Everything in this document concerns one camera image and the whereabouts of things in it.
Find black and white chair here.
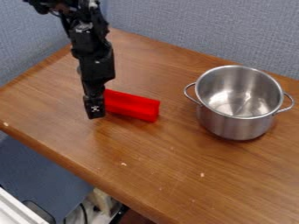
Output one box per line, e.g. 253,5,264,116
0,186,56,224

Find red rectangular block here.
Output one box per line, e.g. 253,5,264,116
104,89,160,123

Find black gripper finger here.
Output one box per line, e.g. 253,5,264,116
82,95,105,119

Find stainless steel pot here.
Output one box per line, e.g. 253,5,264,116
182,65,295,141

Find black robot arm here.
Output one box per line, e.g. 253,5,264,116
22,0,116,119

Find white items under table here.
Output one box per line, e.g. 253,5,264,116
61,188,128,224

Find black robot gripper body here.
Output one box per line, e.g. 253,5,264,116
70,41,116,97

